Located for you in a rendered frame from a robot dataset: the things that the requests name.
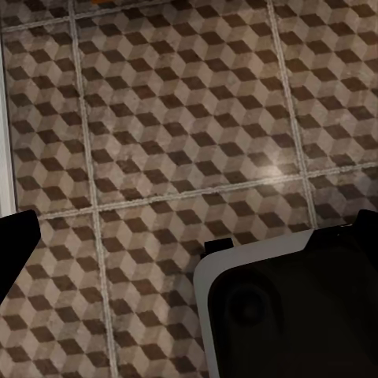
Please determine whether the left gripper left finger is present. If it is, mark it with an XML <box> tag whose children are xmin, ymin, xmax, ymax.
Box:
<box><xmin>0</xmin><ymin>209</ymin><xmax>41</xmax><ymax>304</ymax></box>

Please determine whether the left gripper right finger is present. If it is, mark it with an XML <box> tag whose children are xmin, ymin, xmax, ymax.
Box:
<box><xmin>353</xmin><ymin>209</ymin><xmax>378</xmax><ymax>271</ymax></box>

